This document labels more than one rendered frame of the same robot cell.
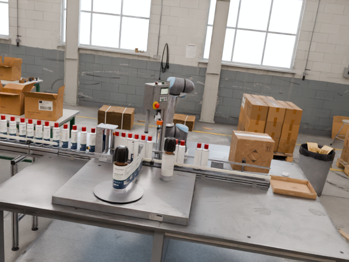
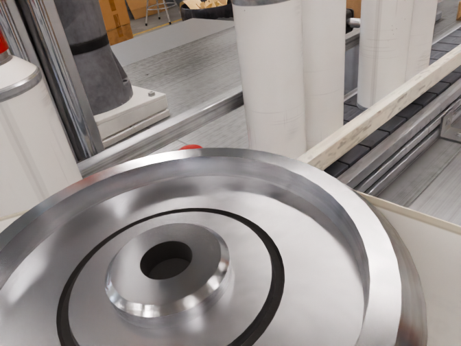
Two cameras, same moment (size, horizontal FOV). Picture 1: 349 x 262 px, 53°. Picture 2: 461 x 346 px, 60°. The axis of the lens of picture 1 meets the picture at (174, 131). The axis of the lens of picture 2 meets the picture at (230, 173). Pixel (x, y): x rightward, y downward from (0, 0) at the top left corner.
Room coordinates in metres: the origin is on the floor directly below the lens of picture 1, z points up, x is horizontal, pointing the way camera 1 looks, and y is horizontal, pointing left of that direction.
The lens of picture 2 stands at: (2.38, 0.24, 1.09)
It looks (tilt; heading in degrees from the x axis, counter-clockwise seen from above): 32 degrees down; 315
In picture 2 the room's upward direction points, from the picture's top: 9 degrees counter-clockwise
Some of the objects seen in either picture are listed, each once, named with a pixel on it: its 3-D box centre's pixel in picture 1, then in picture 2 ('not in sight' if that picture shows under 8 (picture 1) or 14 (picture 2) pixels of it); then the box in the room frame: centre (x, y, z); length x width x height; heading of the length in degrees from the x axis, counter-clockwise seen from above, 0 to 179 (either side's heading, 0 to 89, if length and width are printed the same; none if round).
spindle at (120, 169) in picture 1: (120, 168); not in sight; (2.00, 0.30, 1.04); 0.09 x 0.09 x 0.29
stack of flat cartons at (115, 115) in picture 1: (116, 117); not in sight; (6.69, 1.16, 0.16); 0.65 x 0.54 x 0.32; 92
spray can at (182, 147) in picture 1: (181, 153); (314, 49); (2.56, -0.07, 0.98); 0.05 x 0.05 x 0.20
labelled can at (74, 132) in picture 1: (74, 138); not in sight; (2.65, 0.78, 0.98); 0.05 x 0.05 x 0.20
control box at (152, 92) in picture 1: (156, 96); not in sight; (2.67, 0.17, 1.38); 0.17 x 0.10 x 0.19; 139
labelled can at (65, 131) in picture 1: (65, 136); not in sight; (2.66, 0.85, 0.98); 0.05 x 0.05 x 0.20
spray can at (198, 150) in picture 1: (197, 155); (385, 14); (2.55, -0.20, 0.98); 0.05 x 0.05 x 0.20
